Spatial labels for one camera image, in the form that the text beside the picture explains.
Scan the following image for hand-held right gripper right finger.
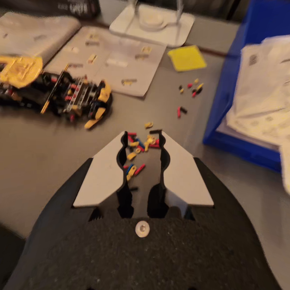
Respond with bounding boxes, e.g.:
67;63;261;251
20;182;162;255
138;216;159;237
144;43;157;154
147;130;215;219

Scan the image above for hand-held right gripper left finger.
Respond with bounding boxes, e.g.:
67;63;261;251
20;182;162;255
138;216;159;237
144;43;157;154
72;131;134;218

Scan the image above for red yellow blue brick pieces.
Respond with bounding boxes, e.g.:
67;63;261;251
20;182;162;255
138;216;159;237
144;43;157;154
123;122;163;191

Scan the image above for yellow black brick car model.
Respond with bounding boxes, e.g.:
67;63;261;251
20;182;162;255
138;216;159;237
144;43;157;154
0;55;113;129

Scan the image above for instruction booklet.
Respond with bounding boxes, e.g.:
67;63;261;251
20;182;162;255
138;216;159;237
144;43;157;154
0;12;168;97

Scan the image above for tiny red yellow brick pins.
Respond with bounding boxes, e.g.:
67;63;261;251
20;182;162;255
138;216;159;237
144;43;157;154
178;78;204;118

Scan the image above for blue storage bin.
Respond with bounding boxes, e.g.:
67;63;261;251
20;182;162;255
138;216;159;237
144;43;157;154
203;0;290;174

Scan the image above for crumpled white paper bags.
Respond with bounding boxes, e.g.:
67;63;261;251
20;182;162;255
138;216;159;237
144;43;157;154
227;34;290;195

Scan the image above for yellow sticky note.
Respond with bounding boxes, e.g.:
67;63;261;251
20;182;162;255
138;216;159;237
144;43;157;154
168;45;207;72

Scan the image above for white stand round base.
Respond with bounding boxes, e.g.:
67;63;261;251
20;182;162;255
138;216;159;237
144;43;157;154
129;0;184;32

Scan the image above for black toy car box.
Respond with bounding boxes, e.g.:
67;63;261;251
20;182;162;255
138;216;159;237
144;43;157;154
0;0;101;19

